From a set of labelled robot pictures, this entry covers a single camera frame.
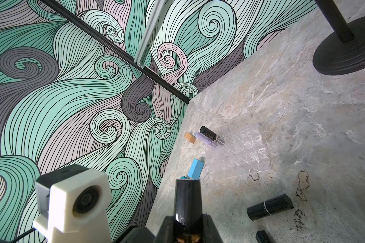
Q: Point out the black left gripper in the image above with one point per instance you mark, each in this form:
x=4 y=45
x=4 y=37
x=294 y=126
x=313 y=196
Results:
x=135 y=234

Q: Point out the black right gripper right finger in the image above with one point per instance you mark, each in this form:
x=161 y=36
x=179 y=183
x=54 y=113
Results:
x=210 y=233

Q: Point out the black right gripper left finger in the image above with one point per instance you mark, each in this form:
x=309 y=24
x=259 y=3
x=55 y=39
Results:
x=167 y=231

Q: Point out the black lipstick gold base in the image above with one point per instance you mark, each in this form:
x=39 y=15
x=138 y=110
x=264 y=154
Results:
x=188 y=212

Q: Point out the black square lipstick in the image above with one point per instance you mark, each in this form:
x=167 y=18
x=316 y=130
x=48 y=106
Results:
x=263 y=237

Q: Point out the black lipstick silver band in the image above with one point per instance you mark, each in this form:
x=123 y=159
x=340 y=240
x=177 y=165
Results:
x=270 y=207

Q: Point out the black lipstick gold band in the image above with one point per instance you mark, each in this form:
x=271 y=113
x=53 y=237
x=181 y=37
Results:
x=212 y=136

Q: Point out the purple lip balm tube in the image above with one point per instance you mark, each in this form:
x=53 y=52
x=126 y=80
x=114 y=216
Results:
x=207 y=141

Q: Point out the clear acrylic lipstick organizer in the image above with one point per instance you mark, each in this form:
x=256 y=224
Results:
x=239 y=148

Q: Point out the blue rectangular block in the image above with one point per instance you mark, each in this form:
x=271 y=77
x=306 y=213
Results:
x=196 y=169

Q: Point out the tan wooden arch block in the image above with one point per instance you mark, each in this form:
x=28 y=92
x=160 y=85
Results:
x=191 y=138

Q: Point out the black microphone stand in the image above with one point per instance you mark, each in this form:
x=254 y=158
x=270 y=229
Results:
x=343 y=51

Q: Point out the black corner frame post left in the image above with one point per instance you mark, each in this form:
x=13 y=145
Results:
x=72 y=18

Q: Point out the aluminium rail back wall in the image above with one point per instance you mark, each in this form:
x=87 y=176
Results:
x=153 y=18

